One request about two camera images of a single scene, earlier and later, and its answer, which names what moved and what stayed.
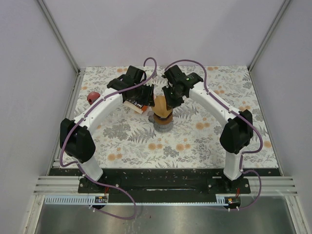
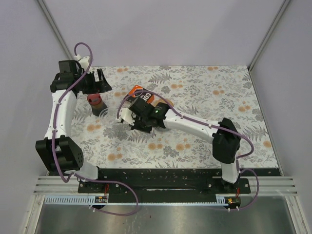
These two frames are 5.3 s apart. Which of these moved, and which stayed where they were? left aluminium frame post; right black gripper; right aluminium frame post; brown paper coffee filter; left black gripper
Moved: left black gripper; right black gripper; brown paper coffee filter
Stayed: left aluminium frame post; right aluminium frame post
